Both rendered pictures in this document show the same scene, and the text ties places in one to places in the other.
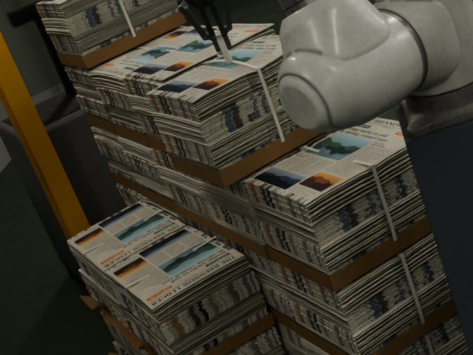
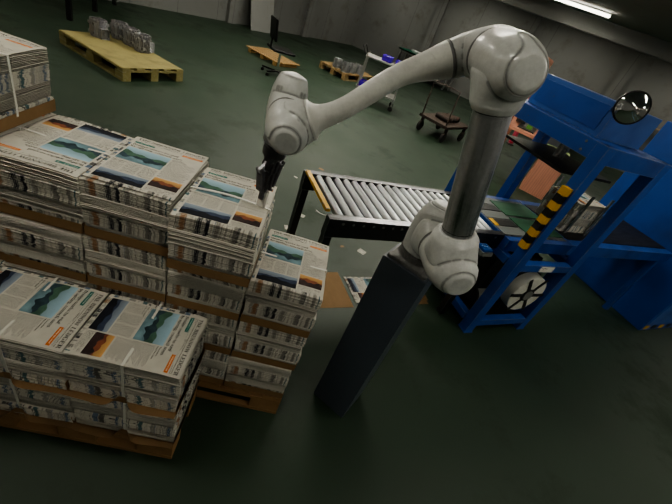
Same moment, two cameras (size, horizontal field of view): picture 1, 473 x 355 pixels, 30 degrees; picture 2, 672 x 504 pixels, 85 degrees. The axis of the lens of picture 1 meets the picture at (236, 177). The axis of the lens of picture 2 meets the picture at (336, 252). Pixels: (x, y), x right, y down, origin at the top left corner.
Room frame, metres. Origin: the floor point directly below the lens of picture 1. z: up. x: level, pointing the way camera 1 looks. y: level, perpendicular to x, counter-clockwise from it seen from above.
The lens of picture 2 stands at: (1.53, 0.91, 1.77)
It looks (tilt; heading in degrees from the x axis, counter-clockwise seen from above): 34 degrees down; 281
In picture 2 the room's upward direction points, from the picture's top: 22 degrees clockwise
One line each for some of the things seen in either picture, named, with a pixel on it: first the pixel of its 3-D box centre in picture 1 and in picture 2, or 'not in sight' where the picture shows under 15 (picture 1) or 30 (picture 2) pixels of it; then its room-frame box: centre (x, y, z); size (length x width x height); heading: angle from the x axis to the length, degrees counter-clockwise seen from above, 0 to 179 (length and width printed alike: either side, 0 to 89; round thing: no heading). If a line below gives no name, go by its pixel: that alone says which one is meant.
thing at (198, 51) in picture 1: (197, 50); (153, 165); (2.46, -0.03, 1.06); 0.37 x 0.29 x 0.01; 112
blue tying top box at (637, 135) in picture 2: not in sight; (590, 110); (0.92, -2.08, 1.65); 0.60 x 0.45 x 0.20; 133
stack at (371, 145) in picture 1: (294, 259); (180, 302); (2.32, -0.07, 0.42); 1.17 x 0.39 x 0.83; 22
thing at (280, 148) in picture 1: (255, 137); not in sight; (2.16, -0.08, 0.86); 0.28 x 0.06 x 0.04; 22
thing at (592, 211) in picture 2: not in sight; (570, 209); (0.50, -2.47, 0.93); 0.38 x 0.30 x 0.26; 43
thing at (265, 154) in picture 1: (221, 156); (215, 259); (2.12, 0.02, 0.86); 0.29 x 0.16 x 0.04; 22
